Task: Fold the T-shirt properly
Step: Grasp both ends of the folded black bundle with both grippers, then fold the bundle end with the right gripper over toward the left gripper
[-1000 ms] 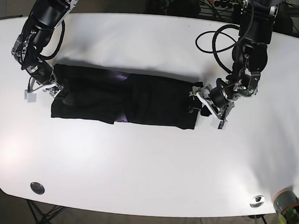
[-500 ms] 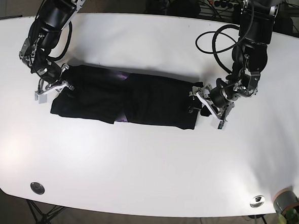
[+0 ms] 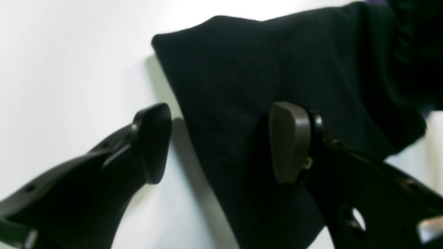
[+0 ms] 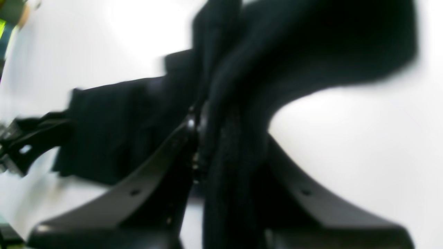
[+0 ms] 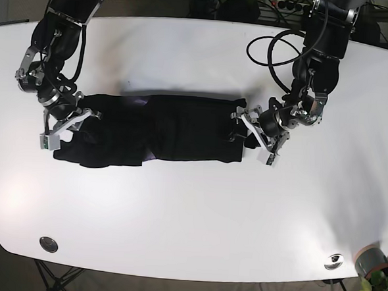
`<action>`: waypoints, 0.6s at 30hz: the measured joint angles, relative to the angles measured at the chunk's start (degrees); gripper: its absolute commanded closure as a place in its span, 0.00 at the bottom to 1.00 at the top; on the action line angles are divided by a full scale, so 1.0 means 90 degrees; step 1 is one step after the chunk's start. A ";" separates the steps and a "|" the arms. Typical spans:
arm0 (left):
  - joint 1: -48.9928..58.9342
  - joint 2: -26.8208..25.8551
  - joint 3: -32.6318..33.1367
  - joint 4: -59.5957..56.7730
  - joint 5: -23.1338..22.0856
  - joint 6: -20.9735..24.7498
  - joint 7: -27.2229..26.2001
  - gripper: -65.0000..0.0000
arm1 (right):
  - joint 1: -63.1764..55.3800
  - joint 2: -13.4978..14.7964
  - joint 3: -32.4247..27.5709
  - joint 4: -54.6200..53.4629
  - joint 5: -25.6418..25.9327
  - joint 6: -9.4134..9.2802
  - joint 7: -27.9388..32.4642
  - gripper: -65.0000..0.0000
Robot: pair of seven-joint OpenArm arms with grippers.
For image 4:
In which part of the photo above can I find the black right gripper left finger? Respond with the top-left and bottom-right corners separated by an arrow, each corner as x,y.
27,114 -> 197,249

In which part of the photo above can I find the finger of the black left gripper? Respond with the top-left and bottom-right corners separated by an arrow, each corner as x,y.
0,112 -> 73,177

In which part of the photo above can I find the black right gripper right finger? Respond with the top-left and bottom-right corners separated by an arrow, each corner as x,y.
263,137 -> 415,249

